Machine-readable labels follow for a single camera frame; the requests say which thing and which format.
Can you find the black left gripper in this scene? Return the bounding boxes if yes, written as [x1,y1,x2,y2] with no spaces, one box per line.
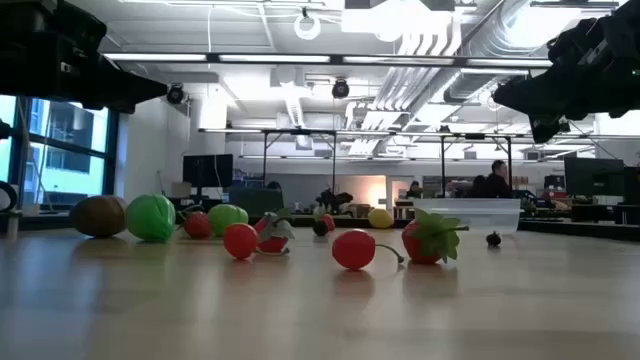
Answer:
[0,0,169,114]

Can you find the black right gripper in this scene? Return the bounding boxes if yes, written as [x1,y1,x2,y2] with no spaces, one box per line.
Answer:
[493,0,640,145]

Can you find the clear plastic tupperware container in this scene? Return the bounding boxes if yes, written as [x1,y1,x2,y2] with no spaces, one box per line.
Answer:
[413,197,522,236]

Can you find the brown toy kiwi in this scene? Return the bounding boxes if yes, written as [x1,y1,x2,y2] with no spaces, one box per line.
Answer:
[69,195,129,239]

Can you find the green toy apple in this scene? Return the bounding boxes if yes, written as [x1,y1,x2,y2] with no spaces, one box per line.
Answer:
[207,203,250,238]

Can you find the small red cherry tomato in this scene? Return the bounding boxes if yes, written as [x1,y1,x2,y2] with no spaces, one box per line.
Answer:
[223,222,260,261]

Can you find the large strawberry green leaves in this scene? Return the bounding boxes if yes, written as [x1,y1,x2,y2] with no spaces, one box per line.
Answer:
[401,207,470,266]

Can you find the yellow toy lemon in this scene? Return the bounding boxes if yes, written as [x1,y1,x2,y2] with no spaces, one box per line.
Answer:
[367,208,395,230]

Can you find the strawberry with grey leaves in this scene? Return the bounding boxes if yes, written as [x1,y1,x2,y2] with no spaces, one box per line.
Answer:
[253,208,296,256]

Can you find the red cherry with stem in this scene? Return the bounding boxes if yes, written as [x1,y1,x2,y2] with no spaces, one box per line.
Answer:
[331,228,405,272]

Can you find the black computer monitor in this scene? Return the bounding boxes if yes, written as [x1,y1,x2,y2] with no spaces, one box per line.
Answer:
[182,153,235,189]
[563,157,626,197]

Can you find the large green toy cabbage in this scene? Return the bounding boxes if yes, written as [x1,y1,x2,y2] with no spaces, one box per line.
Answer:
[125,193,177,244]

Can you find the dark green box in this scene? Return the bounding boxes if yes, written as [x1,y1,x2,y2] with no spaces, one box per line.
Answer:
[228,187,285,219]

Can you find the black window frame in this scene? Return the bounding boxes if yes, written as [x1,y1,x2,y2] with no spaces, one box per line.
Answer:
[0,94,121,211]

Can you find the silver ventilation duct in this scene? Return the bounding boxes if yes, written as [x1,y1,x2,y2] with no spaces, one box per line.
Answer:
[372,0,551,109]

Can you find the black background rig frame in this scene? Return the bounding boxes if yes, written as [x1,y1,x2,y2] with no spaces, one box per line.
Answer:
[259,128,337,196]
[439,132,514,199]

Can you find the black curved cable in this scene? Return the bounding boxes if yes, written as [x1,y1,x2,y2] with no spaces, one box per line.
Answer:
[0,179,19,214]

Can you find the white ring lamp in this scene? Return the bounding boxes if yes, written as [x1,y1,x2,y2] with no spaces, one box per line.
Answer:
[293,9,322,41]

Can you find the white post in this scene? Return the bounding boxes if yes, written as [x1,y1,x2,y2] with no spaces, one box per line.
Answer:
[5,209,22,240]

